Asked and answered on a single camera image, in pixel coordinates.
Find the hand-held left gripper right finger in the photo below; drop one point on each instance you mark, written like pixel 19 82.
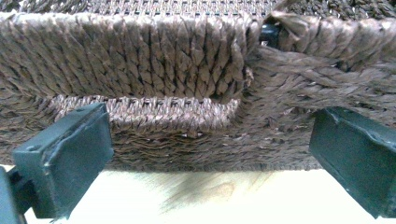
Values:
pixel 358 161

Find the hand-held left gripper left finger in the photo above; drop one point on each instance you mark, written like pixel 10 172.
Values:
pixel 68 158

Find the brown woven basket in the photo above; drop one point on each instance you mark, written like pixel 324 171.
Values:
pixel 174 68

